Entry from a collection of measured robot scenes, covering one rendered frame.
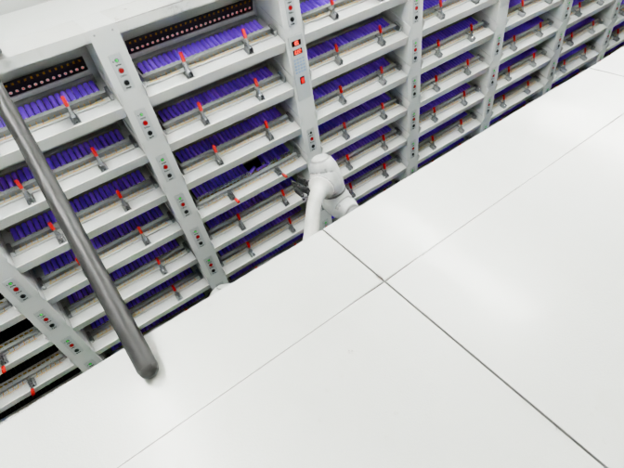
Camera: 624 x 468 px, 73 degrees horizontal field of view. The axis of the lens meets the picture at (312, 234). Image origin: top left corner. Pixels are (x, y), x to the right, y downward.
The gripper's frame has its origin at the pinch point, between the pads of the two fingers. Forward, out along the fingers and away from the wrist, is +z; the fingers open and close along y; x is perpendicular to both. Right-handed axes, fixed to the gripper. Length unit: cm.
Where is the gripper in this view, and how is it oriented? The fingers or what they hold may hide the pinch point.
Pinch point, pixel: (298, 183)
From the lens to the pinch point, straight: 199.3
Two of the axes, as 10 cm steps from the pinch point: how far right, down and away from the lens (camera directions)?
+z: -5.4, -3.7, 7.5
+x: -2.3, -7.9, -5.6
